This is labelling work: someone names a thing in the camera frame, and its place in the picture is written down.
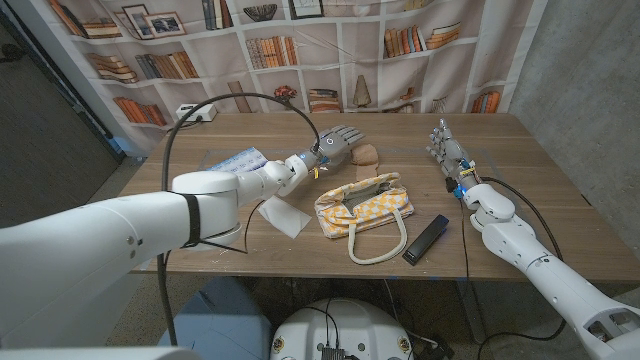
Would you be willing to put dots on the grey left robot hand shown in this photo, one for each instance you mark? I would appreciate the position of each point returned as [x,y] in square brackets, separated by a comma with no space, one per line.
[337,145]

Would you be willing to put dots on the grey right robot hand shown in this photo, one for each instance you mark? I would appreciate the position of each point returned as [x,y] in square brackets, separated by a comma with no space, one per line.
[454,152]

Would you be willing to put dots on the tan adhesive wrap roll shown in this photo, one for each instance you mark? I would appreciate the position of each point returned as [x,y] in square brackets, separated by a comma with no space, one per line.
[367,156]

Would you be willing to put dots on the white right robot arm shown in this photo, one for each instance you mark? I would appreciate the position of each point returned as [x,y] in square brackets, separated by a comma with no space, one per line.
[550,277]

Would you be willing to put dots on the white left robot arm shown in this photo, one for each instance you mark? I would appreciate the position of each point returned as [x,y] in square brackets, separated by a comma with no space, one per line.
[100,250]

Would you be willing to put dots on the white flat package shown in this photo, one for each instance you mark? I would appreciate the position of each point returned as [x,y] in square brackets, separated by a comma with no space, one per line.
[290,220]

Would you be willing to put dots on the white power strip box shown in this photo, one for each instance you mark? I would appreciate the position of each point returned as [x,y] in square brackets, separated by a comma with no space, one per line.
[202,114]

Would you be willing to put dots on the yellow white checkered handbag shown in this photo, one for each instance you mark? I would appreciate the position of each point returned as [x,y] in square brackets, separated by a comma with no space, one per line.
[370,210]

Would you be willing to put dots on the printed bookshelf backdrop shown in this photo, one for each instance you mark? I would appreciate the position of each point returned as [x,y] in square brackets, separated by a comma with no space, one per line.
[320,60]

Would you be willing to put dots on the grey metal table leg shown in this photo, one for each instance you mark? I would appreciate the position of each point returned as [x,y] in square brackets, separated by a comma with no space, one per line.
[470,310]

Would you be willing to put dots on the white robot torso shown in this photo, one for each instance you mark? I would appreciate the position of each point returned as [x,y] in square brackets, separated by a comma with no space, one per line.
[345,325]

